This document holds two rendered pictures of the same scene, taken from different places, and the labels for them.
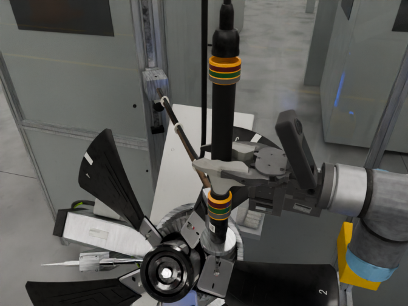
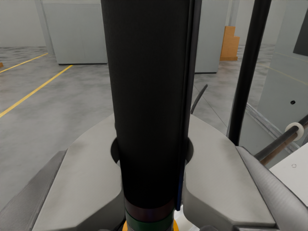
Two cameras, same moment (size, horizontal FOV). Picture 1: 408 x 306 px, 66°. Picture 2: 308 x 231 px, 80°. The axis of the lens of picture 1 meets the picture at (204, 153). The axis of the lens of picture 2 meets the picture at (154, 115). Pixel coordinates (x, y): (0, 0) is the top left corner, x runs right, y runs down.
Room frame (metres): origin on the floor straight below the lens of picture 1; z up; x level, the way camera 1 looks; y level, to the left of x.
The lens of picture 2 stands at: (0.39, -0.11, 1.56)
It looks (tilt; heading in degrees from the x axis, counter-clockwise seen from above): 28 degrees down; 71
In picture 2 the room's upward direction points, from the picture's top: straight up
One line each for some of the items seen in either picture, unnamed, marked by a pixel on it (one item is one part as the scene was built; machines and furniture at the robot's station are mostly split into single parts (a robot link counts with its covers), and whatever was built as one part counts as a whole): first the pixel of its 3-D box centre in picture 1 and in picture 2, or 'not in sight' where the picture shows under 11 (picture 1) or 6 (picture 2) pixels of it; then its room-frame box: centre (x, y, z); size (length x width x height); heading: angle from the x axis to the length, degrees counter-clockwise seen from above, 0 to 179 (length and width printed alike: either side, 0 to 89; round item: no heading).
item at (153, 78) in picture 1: (155, 84); not in sight; (1.01, 0.17, 1.39); 0.10 x 0.07 x 0.08; 18
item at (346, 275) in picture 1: (358, 255); not in sight; (0.59, -0.46, 1.02); 0.16 x 0.10 x 0.11; 163
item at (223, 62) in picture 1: (224, 70); not in sight; (0.41, -0.03, 1.65); 0.04 x 0.04 x 0.03
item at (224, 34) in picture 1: (221, 158); not in sight; (0.41, -0.03, 1.50); 0.04 x 0.04 x 0.46
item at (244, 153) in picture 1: (227, 159); (200, 179); (0.44, -0.04, 1.48); 0.09 x 0.03 x 0.06; 63
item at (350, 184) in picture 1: (342, 187); not in sight; (0.36, -0.21, 1.48); 0.08 x 0.05 x 0.08; 163
